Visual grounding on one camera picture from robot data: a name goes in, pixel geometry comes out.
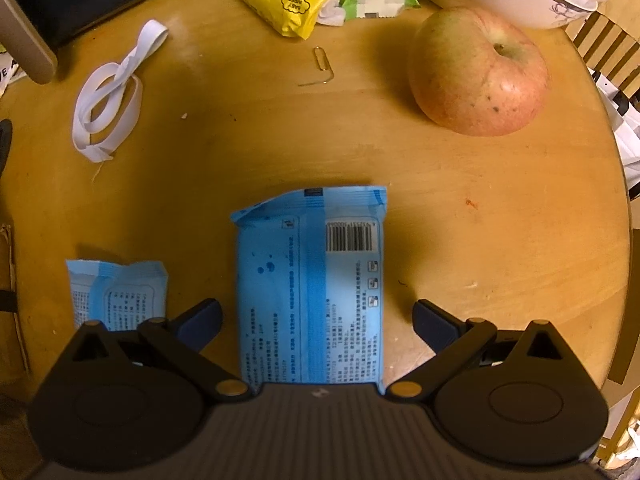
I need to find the silver grey slab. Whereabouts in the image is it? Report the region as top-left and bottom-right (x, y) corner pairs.
(0, 0), (58, 85)

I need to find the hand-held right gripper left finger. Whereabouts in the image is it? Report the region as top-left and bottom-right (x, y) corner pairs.
(65, 298), (253, 404)

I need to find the white elastic band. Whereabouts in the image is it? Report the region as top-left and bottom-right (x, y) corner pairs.
(72, 19), (170, 163)

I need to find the blue tissue packet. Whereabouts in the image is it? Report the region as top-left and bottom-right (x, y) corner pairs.
(230, 185), (388, 395)
(65, 259), (168, 333)

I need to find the wooden chair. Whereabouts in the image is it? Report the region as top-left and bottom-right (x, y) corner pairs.
(565, 0), (640, 106)

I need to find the red yellow apple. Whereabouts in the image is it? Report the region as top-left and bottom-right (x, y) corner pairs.
(407, 6), (551, 137)

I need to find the bent metal paper clip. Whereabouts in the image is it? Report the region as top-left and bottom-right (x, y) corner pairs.
(298, 46), (334, 87)

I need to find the wooden desktop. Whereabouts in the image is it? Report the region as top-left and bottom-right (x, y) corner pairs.
(0, 0), (633, 396)

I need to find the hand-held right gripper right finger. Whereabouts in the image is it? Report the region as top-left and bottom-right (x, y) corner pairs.
(382, 299), (577, 402)

